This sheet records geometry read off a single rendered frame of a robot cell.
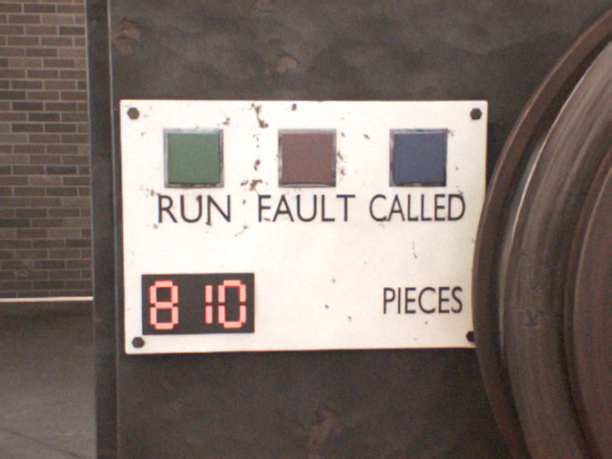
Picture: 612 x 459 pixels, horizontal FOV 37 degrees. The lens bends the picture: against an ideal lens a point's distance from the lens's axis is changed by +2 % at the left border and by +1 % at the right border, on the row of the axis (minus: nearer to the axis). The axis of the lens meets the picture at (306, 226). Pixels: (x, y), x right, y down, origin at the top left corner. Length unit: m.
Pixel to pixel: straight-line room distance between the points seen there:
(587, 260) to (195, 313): 0.28
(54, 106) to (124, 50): 6.07
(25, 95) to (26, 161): 0.47
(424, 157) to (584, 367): 0.20
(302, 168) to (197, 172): 0.07
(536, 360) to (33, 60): 6.33
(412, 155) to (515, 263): 0.15
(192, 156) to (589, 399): 0.30
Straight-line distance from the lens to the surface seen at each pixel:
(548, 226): 0.54
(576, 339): 0.54
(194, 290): 0.65
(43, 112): 6.75
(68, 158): 6.72
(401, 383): 0.70
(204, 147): 0.64
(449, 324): 0.68
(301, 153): 0.64
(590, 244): 0.53
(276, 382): 0.69
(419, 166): 0.65
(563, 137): 0.54
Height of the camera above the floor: 1.22
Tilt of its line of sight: 6 degrees down
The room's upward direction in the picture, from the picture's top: straight up
